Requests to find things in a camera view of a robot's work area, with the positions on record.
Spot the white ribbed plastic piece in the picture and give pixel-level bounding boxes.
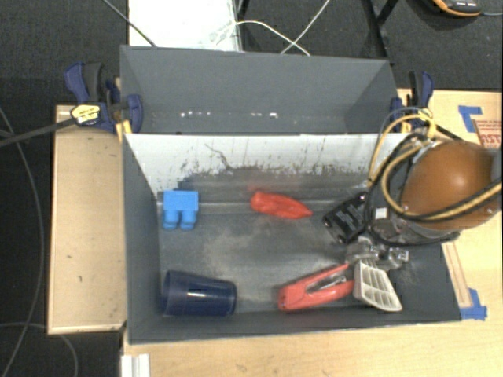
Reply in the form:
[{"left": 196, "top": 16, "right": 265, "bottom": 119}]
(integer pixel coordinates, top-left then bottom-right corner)
[{"left": 352, "top": 258, "right": 403, "bottom": 313}]

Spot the pale wood board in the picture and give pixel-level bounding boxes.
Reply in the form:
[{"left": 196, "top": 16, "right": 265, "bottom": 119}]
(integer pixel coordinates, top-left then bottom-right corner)
[{"left": 46, "top": 103, "right": 129, "bottom": 336}]

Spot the grey metal bin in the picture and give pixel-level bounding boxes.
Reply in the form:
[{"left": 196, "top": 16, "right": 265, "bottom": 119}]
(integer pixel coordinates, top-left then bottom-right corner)
[{"left": 117, "top": 44, "right": 463, "bottom": 346}]

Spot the red stapler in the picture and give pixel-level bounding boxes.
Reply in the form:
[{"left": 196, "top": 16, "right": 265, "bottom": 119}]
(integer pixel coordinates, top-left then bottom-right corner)
[{"left": 277, "top": 262, "right": 357, "bottom": 313}]

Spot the dark blue plastic cup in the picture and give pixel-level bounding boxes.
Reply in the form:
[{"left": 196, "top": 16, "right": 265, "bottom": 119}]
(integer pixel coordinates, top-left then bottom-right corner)
[{"left": 160, "top": 269, "right": 238, "bottom": 317}]

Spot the blue toy building block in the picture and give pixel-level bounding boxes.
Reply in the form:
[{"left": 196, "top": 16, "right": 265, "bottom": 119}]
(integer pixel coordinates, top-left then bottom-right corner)
[{"left": 161, "top": 189, "right": 200, "bottom": 232}]

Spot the red toy pepper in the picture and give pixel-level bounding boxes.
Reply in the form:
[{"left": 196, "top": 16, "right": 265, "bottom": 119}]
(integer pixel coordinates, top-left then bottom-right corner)
[{"left": 250, "top": 190, "right": 314, "bottom": 221}]

